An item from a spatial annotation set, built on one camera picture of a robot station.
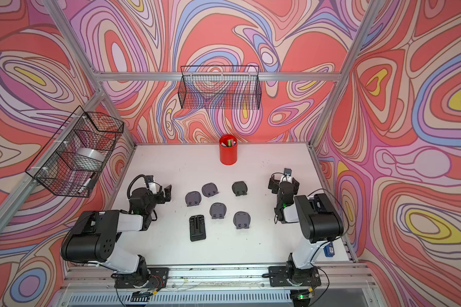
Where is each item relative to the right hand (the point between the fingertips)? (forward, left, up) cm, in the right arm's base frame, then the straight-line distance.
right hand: (283, 180), depth 96 cm
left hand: (-2, +61, +1) cm, 61 cm away
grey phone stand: (-6, +47, -5) cm, 47 cm away
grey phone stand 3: (-13, +34, -4) cm, 36 cm away
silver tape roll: (-7, +79, +29) cm, 85 cm away
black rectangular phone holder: (-22, +43, -3) cm, 48 cm away
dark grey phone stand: (-1, +23, -4) cm, 23 cm away
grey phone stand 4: (-18, +23, -5) cm, 29 cm away
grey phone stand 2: (-1, +38, -4) cm, 39 cm away
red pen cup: (+19, +28, 0) cm, 34 cm away
